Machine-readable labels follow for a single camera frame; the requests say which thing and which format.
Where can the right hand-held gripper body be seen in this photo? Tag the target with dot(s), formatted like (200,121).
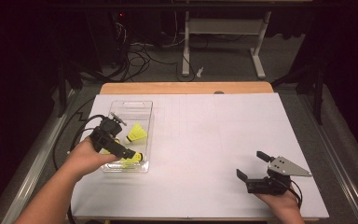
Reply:
(268,186)

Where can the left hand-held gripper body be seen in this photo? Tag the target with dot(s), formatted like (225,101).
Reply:
(104,138)

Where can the yellow shuttlecock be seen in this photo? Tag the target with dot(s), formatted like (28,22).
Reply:
(137,133)
(128,162)
(105,151)

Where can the clear plastic tray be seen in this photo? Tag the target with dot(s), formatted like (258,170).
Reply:
(138,112)

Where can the person's right hand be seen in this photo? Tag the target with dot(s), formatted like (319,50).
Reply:
(282,205)

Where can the person's left hand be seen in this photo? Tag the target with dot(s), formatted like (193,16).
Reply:
(87,160)

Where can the black metal stand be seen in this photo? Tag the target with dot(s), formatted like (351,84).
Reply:
(318,102)
(62,93)

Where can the white table cover board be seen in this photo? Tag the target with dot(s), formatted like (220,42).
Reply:
(183,199)

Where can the grey round table grommet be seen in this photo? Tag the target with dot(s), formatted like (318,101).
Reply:
(219,92)

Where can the dark equipment box red light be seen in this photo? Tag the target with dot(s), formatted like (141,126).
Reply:
(108,34)

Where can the small white floor object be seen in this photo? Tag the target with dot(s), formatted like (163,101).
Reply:
(200,71)

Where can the grey metal floor rail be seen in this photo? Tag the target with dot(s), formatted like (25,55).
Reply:
(338,168)
(48,140)

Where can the white metal desk frame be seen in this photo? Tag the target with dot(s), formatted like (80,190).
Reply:
(223,26)

